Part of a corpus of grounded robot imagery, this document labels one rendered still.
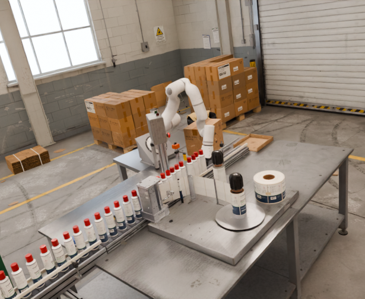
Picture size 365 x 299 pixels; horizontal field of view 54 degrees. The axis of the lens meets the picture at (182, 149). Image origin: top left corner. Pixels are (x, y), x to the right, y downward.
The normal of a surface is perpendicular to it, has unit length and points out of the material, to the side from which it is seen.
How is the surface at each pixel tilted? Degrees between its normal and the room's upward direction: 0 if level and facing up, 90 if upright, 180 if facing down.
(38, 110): 90
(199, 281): 0
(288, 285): 0
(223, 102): 90
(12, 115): 90
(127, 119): 88
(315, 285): 0
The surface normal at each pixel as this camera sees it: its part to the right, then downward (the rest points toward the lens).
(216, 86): -0.71, 0.35
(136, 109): 0.66, 0.19
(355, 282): -0.16, -0.92
